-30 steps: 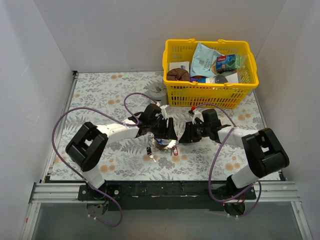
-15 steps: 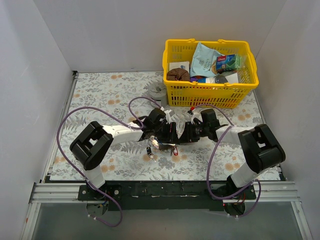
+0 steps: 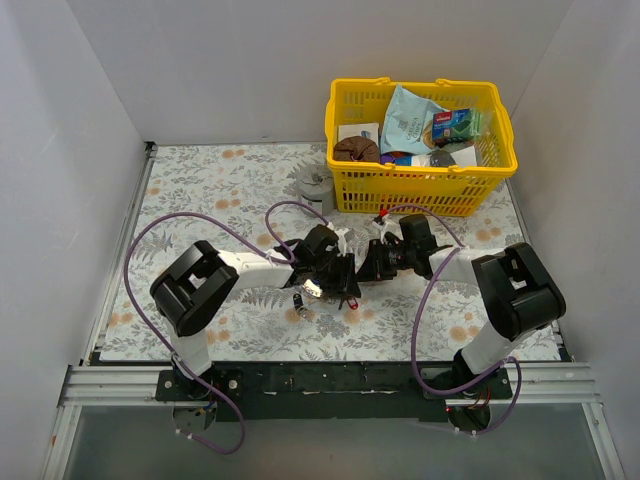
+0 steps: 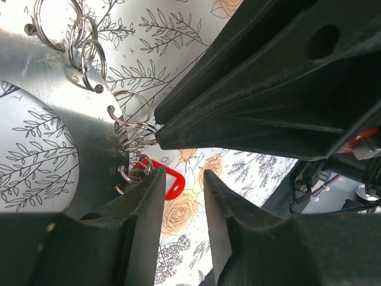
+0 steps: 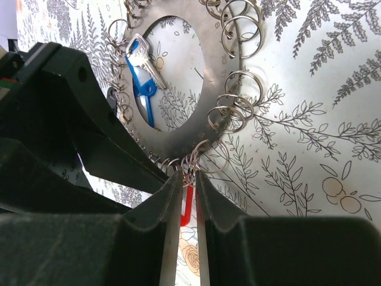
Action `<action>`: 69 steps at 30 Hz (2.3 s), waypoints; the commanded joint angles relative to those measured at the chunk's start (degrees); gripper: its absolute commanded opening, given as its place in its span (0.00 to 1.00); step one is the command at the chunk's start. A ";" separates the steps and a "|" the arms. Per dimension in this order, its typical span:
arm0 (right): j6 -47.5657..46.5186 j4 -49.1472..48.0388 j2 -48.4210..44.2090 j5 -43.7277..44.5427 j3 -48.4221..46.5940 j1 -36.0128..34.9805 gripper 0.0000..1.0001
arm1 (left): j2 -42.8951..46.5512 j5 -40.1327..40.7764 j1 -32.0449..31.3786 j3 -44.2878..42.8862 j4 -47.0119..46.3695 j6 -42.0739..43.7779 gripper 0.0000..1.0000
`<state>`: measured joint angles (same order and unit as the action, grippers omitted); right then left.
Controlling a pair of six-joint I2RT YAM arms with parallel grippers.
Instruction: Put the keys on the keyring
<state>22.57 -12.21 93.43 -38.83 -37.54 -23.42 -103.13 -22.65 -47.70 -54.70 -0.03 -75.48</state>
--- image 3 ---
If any key with red tag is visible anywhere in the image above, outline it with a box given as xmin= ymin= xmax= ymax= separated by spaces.
xmin=340 ymin=297 xmax=359 ymax=310

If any yellow plastic basket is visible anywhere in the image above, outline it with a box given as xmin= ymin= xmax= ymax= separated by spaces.
xmin=325 ymin=77 xmax=518 ymax=217

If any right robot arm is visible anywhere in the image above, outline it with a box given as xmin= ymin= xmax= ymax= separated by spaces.
xmin=356 ymin=214 xmax=566 ymax=398

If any metal disc with keyrings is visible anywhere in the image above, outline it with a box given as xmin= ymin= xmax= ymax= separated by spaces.
xmin=302 ymin=279 xmax=342 ymax=309

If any light blue chips bag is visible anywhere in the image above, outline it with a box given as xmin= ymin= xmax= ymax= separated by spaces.
xmin=379 ymin=85 xmax=446 ymax=155

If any green sponge pack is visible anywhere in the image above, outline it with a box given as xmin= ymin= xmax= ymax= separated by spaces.
xmin=431 ymin=108 xmax=487 ymax=145

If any white small box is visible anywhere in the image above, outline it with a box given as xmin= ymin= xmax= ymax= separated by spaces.
xmin=338 ymin=122 xmax=379 ymax=144

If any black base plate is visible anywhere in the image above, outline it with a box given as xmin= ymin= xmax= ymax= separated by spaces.
xmin=154 ymin=361 xmax=512 ymax=422

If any white blue bottle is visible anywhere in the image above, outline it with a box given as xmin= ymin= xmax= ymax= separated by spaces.
xmin=380 ymin=145 xmax=478 ymax=168

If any brown round scrunchie item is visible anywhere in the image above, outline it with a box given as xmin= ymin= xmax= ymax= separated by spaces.
xmin=333 ymin=136 xmax=380 ymax=163

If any grey paper-wrapped roll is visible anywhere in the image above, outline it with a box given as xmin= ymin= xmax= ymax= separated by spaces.
xmin=295 ymin=164 xmax=336 ymax=216

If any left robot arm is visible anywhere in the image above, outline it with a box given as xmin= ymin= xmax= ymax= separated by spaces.
xmin=150 ymin=224 xmax=361 ymax=400

